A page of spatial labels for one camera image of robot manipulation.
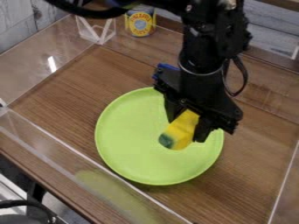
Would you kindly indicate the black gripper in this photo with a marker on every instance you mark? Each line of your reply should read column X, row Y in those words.
column 199, row 93

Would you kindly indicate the yellow green banana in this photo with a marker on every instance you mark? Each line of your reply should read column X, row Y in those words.
column 176, row 137

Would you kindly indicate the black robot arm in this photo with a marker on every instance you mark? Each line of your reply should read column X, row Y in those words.
column 215, row 37

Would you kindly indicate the green round plate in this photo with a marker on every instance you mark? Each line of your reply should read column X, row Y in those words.
column 128, row 126

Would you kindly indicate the blue plastic block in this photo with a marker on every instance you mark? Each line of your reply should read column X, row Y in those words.
column 160, row 67

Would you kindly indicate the yellow labelled tin can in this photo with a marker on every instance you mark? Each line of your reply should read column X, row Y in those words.
column 140, row 21

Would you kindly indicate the clear acrylic triangle bracket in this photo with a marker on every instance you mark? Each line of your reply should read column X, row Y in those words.
column 97, row 34

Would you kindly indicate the clear acrylic enclosure wall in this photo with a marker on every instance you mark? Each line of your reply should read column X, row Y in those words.
column 104, row 198

